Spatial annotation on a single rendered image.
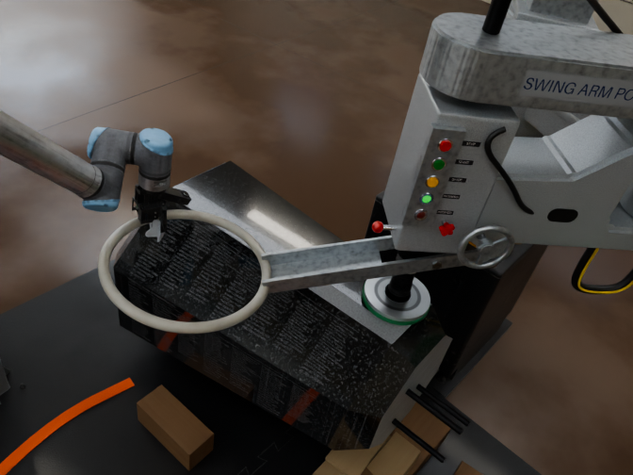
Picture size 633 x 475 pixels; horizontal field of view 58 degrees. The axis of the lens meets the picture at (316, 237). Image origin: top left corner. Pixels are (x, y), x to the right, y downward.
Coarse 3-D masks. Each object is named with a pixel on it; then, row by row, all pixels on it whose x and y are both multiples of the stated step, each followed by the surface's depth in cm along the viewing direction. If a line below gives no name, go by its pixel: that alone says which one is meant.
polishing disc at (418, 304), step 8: (368, 280) 183; (376, 280) 184; (384, 280) 184; (416, 280) 186; (368, 288) 180; (376, 288) 181; (416, 288) 183; (424, 288) 184; (368, 296) 178; (376, 296) 178; (384, 296) 179; (416, 296) 181; (424, 296) 181; (376, 304) 175; (384, 304) 176; (392, 304) 176; (400, 304) 177; (408, 304) 177; (416, 304) 178; (424, 304) 179; (384, 312) 174; (392, 312) 174; (400, 312) 175; (408, 312) 175; (416, 312) 176; (424, 312) 176; (400, 320) 173; (408, 320) 174
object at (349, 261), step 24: (360, 240) 172; (384, 240) 172; (288, 264) 174; (312, 264) 173; (336, 264) 172; (360, 264) 171; (384, 264) 163; (408, 264) 164; (432, 264) 163; (456, 264) 165; (288, 288) 166
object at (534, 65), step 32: (448, 32) 122; (480, 32) 125; (512, 32) 128; (544, 32) 132; (576, 32) 135; (608, 32) 139; (448, 64) 122; (480, 64) 120; (512, 64) 120; (544, 64) 120; (576, 64) 121; (608, 64) 122; (480, 96) 124; (512, 96) 125; (544, 96) 125; (576, 96) 126; (608, 96) 127
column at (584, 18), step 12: (528, 0) 185; (540, 0) 178; (552, 0) 178; (564, 0) 177; (576, 0) 176; (540, 12) 181; (552, 12) 180; (564, 12) 179; (576, 12) 178; (588, 12) 178
